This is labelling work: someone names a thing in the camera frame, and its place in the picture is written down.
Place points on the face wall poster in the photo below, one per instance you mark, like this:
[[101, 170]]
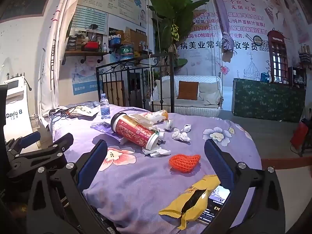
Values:
[[85, 78]]

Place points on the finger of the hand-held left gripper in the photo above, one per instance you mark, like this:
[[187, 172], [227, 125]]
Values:
[[30, 138], [61, 145]]

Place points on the purple packet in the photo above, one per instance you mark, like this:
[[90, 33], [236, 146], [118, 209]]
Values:
[[101, 126]]

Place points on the black iron bed frame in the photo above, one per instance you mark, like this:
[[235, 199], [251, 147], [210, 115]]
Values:
[[136, 65]]

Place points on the blue plastic basket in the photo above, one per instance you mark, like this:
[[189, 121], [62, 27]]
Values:
[[114, 41]]

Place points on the green printed carton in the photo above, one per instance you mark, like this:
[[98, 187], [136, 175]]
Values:
[[157, 133]]

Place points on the black smartphone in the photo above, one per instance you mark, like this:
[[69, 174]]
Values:
[[217, 204]]

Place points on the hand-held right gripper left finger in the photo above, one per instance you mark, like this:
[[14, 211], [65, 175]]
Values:
[[93, 165]]

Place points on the red cylindrical canister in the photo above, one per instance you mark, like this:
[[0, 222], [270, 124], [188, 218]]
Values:
[[132, 131]]

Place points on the green floral cabinet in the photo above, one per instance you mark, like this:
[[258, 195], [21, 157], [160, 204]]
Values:
[[268, 102]]

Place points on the cream drink bottle orange cap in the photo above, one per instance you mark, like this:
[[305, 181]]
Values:
[[158, 117]]

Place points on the clear water bottle blue label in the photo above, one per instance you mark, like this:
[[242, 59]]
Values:
[[105, 109]]

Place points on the red bag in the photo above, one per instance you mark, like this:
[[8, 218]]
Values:
[[298, 135]]

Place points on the white standing machine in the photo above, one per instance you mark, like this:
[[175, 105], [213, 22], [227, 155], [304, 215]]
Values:
[[18, 126]]

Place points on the purple floral bed sheet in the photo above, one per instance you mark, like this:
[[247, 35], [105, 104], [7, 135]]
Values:
[[136, 180]]

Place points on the large printed wall banner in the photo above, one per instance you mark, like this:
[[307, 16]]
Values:
[[243, 61]]

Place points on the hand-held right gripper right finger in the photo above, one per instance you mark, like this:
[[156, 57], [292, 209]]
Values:
[[218, 165]]

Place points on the white wicker swing sofa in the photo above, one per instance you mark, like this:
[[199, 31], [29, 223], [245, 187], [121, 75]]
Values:
[[209, 92]]

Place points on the white printed paper bag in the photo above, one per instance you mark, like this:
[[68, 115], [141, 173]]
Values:
[[85, 111]]

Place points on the blue bordered wall poster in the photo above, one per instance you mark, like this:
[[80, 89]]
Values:
[[82, 19]]

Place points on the brown cushion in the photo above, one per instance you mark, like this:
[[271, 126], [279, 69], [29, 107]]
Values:
[[187, 90]]

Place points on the red base blender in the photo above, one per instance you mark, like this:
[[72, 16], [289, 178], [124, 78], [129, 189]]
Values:
[[92, 40]]

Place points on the brown cardboard boxes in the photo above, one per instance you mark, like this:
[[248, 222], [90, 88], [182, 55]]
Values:
[[135, 37]]

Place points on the white tissue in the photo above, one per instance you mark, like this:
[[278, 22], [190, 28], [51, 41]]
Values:
[[168, 124], [180, 136], [156, 151]]

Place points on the wooden wall shelf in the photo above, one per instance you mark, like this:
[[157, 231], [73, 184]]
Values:
[[82, 53]]

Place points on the green banana plant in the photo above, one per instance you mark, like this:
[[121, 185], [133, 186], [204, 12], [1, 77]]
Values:
[[170, 4]]

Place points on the red phone booth cabinet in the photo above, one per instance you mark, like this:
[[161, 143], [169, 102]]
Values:
[[270, 53]]

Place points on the yellow snack packet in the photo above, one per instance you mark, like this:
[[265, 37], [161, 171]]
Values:
[[204, 182]]

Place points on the blue green water jug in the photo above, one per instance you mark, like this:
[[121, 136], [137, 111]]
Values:
[[126, 52]]

